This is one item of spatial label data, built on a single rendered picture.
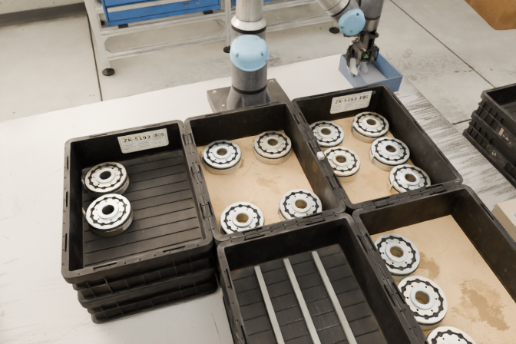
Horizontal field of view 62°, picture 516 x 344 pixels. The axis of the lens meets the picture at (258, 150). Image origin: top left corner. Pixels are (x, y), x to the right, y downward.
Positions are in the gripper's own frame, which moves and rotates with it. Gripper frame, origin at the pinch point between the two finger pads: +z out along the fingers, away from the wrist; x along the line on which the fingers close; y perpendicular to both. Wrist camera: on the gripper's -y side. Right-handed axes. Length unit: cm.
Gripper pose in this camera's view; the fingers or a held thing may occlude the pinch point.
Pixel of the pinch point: (353, 72)
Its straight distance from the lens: 166.8
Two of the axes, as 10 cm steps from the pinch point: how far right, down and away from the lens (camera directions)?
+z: -0.1, 7.0, 7.2
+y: 3.5, 6.7, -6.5
